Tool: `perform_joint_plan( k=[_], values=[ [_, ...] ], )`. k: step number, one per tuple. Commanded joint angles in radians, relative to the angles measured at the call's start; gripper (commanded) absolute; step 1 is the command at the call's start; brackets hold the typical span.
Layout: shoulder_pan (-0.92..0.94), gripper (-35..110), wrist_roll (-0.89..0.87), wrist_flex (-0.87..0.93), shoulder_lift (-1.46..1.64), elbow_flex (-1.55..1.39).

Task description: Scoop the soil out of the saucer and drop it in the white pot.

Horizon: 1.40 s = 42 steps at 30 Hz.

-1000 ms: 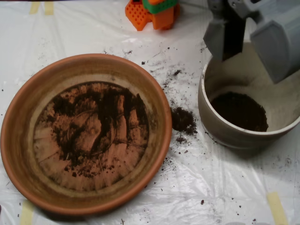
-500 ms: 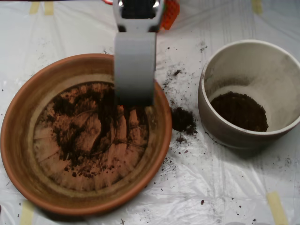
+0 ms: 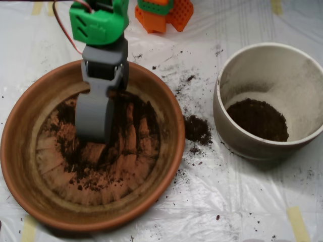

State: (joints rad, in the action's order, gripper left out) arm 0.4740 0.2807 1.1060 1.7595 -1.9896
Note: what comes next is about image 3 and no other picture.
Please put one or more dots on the grey gripper black servo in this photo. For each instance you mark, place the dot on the grey gripper black servo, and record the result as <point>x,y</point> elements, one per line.
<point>104,57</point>

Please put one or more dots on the dark soil heap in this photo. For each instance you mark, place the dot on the dark soil heap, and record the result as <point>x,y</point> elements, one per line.
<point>141,121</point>

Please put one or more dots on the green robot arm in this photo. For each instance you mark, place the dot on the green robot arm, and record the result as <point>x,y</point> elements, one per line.
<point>98,25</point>

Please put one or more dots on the orange green robot base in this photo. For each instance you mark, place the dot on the orange green robot base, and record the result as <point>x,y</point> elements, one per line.
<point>151,22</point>

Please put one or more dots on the spilled soil pile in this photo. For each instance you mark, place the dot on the spilled soil pile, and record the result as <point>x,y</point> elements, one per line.
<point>198,129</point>

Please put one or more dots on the terracotta clay bowl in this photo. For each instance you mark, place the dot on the terracotta clay bowl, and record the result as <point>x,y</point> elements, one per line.
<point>20,176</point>

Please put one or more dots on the white ceramic pot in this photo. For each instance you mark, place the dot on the white ceramic pot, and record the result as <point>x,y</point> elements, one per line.
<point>252,148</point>

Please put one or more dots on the beige masking tape strip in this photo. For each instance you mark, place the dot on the beige masking tape strip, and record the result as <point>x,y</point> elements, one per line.
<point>29,230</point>
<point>51,9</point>
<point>276,7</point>
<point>37,8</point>
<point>299,224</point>

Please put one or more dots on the clear plastic cover sheet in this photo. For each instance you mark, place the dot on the clear plastic cover sheet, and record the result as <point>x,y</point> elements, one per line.
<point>227,189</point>

